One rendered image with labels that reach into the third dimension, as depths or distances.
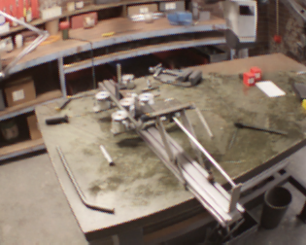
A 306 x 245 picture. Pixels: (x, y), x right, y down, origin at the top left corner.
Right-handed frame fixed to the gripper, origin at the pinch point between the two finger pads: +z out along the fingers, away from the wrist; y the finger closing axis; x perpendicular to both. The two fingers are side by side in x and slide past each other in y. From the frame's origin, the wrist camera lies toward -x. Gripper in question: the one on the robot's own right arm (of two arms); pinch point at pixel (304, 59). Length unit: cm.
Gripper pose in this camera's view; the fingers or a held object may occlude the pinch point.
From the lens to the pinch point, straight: 171.2
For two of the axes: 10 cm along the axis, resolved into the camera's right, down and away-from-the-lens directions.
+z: 0.5, 8.7, 4.9
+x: -3.2, -4.5, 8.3
